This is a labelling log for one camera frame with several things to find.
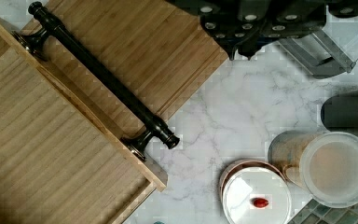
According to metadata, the round tin with white lid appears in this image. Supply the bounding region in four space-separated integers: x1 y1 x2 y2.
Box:
219 159 292 224

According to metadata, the bamboo cutting board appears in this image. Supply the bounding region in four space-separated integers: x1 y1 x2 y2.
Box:
40 0 227 138

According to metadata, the dark grey cup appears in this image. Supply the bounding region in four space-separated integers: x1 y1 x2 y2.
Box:
321 90 358 136

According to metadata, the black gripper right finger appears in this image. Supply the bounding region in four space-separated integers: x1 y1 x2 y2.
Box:
238 0 358 60

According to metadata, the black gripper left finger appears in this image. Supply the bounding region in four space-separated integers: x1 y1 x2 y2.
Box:
167 0 262 61

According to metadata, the frosted plastic container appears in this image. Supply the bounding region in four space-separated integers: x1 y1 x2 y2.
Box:
268 131 358 208

